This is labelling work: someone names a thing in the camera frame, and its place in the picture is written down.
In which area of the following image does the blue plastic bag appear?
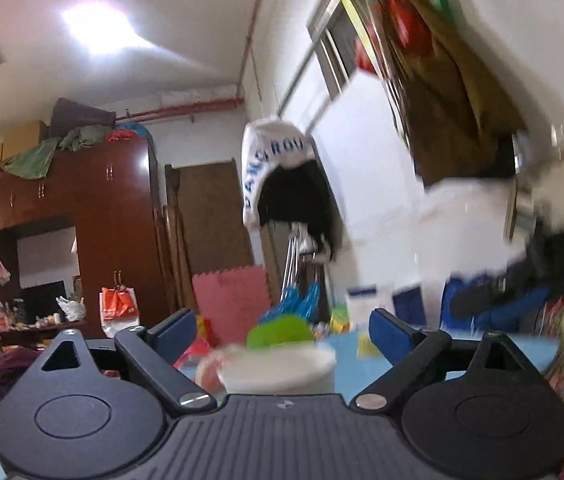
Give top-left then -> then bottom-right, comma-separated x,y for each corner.
258,282 -> 321,324

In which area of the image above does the brown hanging bag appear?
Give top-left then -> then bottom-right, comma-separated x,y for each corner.
388,18 -> 527,188

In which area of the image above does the pink foam mat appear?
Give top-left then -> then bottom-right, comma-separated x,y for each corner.
192,266 -> 271,346

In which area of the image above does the red hanging plastic bag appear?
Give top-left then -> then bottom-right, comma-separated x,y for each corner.
356,0 -> 445,79

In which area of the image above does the green plastic cup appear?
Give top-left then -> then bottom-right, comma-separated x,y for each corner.
246,314 -> 314,349

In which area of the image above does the dark wooden wardrobe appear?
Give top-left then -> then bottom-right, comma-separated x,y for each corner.
0,138 -> 169,337

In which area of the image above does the white navy paper bag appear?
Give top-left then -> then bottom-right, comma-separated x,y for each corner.
345,285 -> 426,330

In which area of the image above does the white hooded jacket with lettering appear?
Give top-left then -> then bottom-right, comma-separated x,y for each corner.
241,116 -> 338,259

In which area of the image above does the clear jar red tape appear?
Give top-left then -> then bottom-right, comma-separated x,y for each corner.
174,338 -> 241,394

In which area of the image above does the blue tote bag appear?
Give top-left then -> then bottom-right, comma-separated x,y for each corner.
439,274 -> 550,334

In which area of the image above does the orange white plastic bag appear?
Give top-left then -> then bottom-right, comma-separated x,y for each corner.
99,286 -> 140,339

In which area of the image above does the white paper cup green print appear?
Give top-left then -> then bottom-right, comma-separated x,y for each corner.
217,341 -> 337,396

